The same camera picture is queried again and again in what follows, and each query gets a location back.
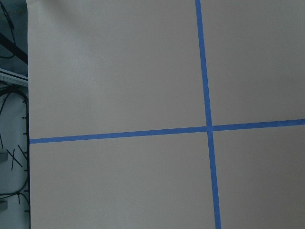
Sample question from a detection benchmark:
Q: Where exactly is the black cable bundle under table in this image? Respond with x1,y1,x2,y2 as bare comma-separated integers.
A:
0,92,31,215

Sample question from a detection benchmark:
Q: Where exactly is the aluminium rail under table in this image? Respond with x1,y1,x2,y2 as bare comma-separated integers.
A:
0,68,29,87

